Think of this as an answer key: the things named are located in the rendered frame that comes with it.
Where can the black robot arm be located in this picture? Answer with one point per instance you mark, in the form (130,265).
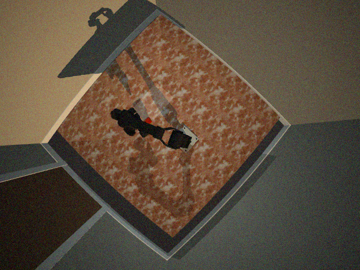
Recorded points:
(130,122)

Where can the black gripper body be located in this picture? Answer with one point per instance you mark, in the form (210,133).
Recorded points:
(142,133)

